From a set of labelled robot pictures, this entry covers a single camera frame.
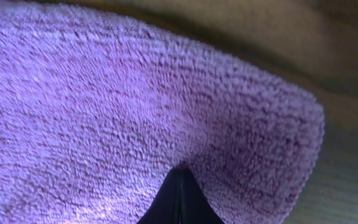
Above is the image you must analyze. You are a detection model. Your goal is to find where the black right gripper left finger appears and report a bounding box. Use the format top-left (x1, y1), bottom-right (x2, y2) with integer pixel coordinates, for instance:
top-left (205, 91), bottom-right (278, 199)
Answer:
top-left (137, 169), bottom-right (180, 224)

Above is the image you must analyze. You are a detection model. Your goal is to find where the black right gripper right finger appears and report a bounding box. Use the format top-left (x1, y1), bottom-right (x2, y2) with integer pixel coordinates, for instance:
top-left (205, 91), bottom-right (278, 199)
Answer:
top-left (179, 169), bottom-right (224, 224)

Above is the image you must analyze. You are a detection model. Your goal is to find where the purple cloth with label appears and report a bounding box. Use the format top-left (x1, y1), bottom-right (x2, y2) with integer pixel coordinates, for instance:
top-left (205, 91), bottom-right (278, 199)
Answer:
top-left (0, 1), bottom-right (324, 223)

